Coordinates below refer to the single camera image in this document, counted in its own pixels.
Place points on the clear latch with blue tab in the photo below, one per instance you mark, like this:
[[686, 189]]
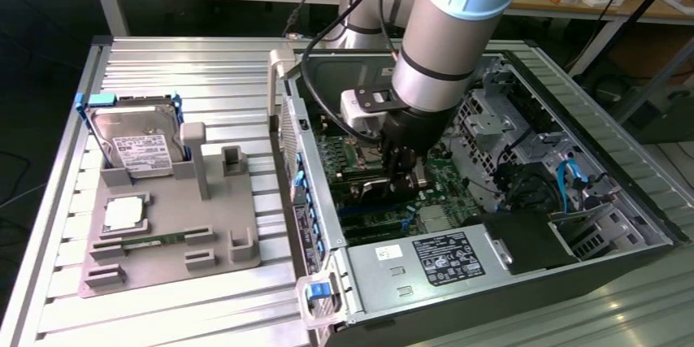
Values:
[[317, 292]]

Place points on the silver chipset heatsink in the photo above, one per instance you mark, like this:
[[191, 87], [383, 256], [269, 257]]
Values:
[[437, 218]]

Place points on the black equipment box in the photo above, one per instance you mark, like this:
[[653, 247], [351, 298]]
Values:
[[661, 119]]

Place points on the grey power supply unit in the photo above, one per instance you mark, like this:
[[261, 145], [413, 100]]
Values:
[[434, 257]]

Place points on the CPU socket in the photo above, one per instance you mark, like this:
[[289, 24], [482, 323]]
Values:
[[369, 156]]

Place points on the black air shroud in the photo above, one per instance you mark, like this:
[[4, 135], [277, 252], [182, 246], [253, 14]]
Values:
[[526, 237]]

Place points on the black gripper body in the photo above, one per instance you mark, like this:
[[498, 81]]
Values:
[[418, 127]]

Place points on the green RAM stick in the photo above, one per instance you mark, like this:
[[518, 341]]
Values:
[[154, 239]]

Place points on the silver CPU chip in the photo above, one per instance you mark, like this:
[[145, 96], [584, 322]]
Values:
[[125, 213]]

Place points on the black RAM stick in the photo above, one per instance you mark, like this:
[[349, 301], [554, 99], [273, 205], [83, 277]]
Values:
[[345, 178]]

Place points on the metal disk bay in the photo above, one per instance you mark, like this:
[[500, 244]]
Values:
[[592, 241]]

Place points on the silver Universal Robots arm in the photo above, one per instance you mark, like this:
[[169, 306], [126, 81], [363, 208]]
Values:
[[445, 38]]

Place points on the black open PC case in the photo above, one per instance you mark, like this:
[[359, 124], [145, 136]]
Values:
[[542, 302]]

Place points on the long PCIe expansion slot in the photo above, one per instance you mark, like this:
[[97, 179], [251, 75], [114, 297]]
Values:
[[369, 209], [379, 234], [377, 223]]

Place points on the green motherboard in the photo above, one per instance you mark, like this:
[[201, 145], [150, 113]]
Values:
[[450, 176]]

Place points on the metal drive cage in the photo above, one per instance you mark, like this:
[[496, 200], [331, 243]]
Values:
[[488, 119]]

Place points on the blue card retention bar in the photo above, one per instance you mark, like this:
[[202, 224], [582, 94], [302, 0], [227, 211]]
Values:
[[298, 178]]

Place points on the Nvidia Quadro graphics card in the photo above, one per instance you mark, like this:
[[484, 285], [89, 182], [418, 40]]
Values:
[[369, 190]]

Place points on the grey parts rack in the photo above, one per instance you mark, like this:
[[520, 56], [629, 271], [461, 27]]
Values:
[[163, 265]]

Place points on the silver hard disk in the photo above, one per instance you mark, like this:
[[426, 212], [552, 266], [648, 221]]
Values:
[[135, 140]]

